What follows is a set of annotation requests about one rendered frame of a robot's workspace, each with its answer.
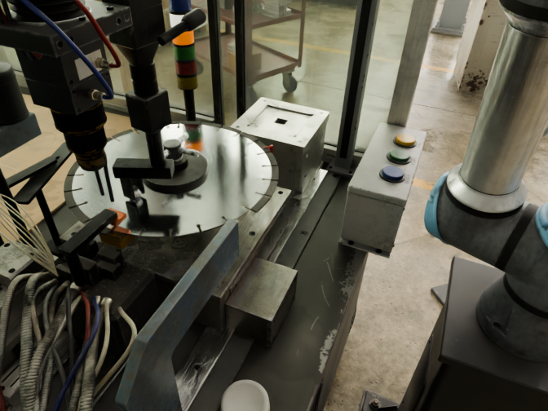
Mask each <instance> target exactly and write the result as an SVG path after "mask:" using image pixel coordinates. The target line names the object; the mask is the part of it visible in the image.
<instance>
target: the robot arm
mask: <svg viewBox="0 0 548 411"><path fill-rule="evenodd" d="M498 3H499V6H500V7H501V9H502V10H503V11H504V12H505V14H506V16H507V21H506V25H505V28H504V31H503V34H502V38H501V41H500V44H499V47H498V49H497V54H496V57H495V60H494V62H493V67H492V70H491V73H490V75H489V78H488V83H487V86H486V88H485V91H484V96H483V99H482V101H481V105H480V107H479V111H478V114H477V118H476V120H475V124H474V127H473V131H472V133H471V137H470V141H469V144H468V146H467V149H466V154H465V156H464V159H463V162H462V163H461V164H459V165H457V166H454V168H452V169H451V170H450V171H447V172H445V173H443V174H442V175H441V176H440V177H439V178H438V180H437V181H436V183H435V185H434V187H433V189H432V190H431V193H430V198H429V200H428V201H427V204H426V209H425V214H424V223H425V227H426V230H427V231H428V232H429V233H430V234H431V235H432V236H434V237H436V238H438V239H440V240H441V241H442V242H443V243H445V244H446V245H451V246H453V247H455V248H457V249H459V250H461V251H463V252H465V253H467V254H469V255H471V256H473V257H475V258H477V259H479V260H481V261H483V262H485V263H487V264H489V265H491V266H493V267H496V268H498V269H499V270H501V271H503V272H505V275H504V276H502V277H501V278H499V279H498V280H497V281H495V282H494V283H492V284H491V285H490V286H489V287H488V288H486V289H485V290H484V292H483V293H482V294H481V295H480V297H479V300H478V302H477V304H476V309H475V310H476V316H477V319H478V322H479V324H480V326H481V328H482V329H483V331H484V332H485V333H486V334H487V335H488V336H489V337H490V338H491V339H492V340H493V341H494V342H495V343H496V344H497V345H498V346H499V347H501V348H503V349H504V350H506V351H508V352H509V353H511V354H513V355H515V356H518V357H520V358H523V359H525V360H532V361H539V362H546V361H548V202H547V203H545V204H544V205H541V206H540V207H539V206H537V205H534V204H532V203H530V202H527V201H525V200H526V197H527V187H526V185H525V183H524V181H523V177H524V175H525V173H526V170H527V168H528V166H529V164H530V162H531V160H532V158H533V155H534V153H535V151H536V149H537V146H538V144H539V142H540V140H541V138H543V137H545V136H547V135H548V0H498Z"/></svg>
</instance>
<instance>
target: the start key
mask: <svg viewBox="0 0 548 411"><path fill-rule="evenodd" d="M389 157H390V158H391V159H392V160H394V161H399V162H405V161H408V160H409V157H410V155H409V153H408V152H407V151H405V150H403V149H398V148H397V149H393V150H391V151H390V155H389Z"/></svg>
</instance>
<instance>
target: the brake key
mask: <svg viewBox="0 0 548 411"><path fill-rule="evenodd" d="M382 175H383V176H384V177H385V178H387V179H391V180H400V179H402V178H403V176H404V172H403V170H402V169H401V168H399V167H397V166H386V167H384V168H383V170H382Z"/></svg>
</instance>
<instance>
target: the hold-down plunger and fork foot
mask: <svg viewBox="0 0 548 411"><path fill-rule="evenodd" d="M145 136H146V140H147V145H148V154H149V159H145V158H117V159H116V161H115V162H114V164H113V167H112V168H113V175H114V178H115V179H120V182H121V186H122V191H123V196H124V197H127V198H129V199H131V200H132V201H134V200H135V193H134V189H133V186H134V185H135V186H137V187H138V188H139V189H140V191H141V193H142V194H145V190H144V182H143V179H172V177H173V173H174V171H175V166H174V160H173V159H166V158H165V153H164V147H163V141H162V136H161V131H160V132H157V133H154V134H152V135H150V134H148V133H145Z"/></svg>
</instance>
